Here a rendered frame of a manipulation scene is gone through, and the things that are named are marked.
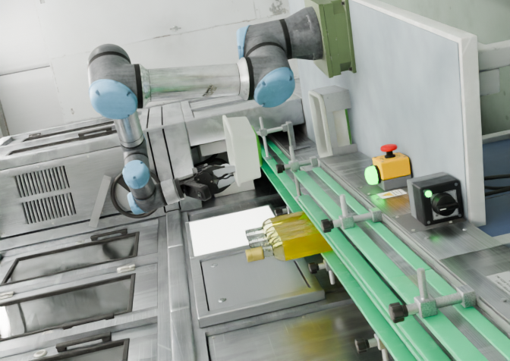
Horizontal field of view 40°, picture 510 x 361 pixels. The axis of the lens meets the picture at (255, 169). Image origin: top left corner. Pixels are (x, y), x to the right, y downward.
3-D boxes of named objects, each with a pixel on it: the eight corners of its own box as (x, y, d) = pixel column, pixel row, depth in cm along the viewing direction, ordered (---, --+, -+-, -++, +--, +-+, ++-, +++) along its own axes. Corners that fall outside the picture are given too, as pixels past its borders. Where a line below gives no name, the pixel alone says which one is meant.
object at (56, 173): (194, 172, 362) (21, 208, 354) (180, 102, 354) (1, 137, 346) (203, 207, 294) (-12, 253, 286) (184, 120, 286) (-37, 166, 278)
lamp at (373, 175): (376, 180, 170) (364, 183, 169) (373, 163, 169) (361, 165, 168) (382, 185, 165) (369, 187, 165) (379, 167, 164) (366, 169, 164)
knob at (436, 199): (454, 211, 137) (461, 216, 134) (432, 216, 136) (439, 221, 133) (451, 189, 136) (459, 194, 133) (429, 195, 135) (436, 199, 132)
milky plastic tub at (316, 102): (343, 151, 231) (318, 156, 230) (332, 84, 226) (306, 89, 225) (358, 161, 214) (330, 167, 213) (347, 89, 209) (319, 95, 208)
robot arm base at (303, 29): (306, 0, 203) (273, 7, 202) (319, 14, 190) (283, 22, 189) (313, 49, 210) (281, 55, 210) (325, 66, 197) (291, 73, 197)
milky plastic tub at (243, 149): (248, 108, 224) (221, 113, 224) (259, 130, 204) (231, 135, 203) (254, 158, 231) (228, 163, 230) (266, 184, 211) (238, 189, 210)
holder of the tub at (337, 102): (347, 166, 232) (325, 171, 231) (335, 84, 226) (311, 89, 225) (362, 177, 215) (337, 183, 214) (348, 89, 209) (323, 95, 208)
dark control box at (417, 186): (449, 207, 145) (410, 215, 145) (445, 170, 143) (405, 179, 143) (466, 218, 137) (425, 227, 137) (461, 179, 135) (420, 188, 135)
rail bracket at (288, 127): (309, 149, 277) (253, 161, 275) (302, 107, 273) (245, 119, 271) (311, 151, 272) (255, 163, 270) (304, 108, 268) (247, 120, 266)
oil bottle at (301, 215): (333, 221, 207) (262, 237, 205) (330, 204, 205) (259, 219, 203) (338, 227, 201) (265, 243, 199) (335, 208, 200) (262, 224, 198)
